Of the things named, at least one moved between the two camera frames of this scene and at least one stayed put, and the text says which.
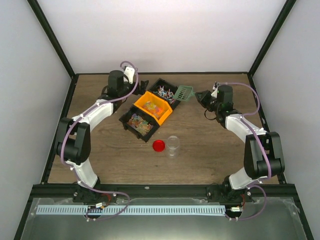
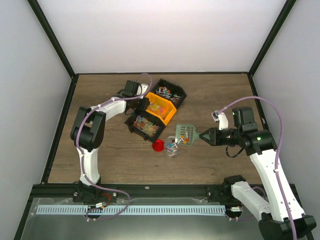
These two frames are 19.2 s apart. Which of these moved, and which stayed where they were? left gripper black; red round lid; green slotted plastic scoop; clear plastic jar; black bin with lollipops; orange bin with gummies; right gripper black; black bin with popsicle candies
Moved: black bin with popsicle candies; right gripper black; green slotted plastic scoop; orange bin with gummies; black bin with lollipops; left gripper black
Stayed: clear plastic jar; red round lid
